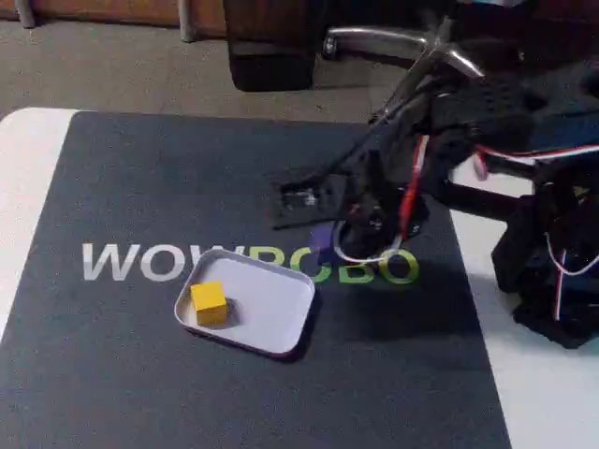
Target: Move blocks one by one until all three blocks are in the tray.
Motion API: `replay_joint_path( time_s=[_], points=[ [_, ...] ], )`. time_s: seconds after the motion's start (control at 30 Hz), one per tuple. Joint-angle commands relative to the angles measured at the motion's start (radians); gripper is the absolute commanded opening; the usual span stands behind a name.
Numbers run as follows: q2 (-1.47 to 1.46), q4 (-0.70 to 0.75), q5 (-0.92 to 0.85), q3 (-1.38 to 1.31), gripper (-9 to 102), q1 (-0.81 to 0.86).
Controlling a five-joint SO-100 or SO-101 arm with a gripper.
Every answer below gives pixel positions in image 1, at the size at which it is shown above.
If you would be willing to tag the black bin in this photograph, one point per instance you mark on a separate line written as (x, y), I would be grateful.
(273, 47)

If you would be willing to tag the black table clamp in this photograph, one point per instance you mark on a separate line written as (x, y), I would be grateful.
(482, 198)

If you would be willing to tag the black mat with WOWROBO print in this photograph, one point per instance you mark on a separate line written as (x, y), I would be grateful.
(140, 374)

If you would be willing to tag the purple cube block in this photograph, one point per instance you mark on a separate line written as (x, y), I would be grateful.
(323, 237)

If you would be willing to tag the black square camera box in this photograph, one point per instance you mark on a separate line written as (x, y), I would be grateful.
(304, 201)

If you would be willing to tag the grey metal leg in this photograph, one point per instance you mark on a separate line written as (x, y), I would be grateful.
(25, 11)
(187, 21)

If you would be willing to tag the brown wooden board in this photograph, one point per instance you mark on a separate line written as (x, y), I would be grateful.
(107, 11)

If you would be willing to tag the white rectangular tray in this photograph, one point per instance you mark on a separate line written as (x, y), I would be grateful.
(267, 308)

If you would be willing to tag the chrome office chair base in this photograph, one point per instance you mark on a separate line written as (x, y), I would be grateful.
(374, 39)

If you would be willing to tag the yellow cube block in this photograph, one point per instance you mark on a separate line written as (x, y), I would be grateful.
(209, 299)

